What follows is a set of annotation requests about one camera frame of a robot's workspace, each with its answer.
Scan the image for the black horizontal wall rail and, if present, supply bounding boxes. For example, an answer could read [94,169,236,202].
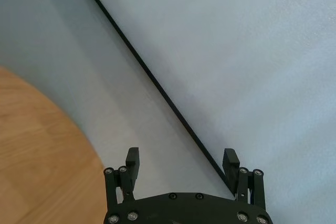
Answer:
[96,0,238,198]

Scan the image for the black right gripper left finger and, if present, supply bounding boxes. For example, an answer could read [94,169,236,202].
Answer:
[104,147,140,206]

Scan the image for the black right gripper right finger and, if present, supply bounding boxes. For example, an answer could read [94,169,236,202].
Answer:
[222,148,265,206]

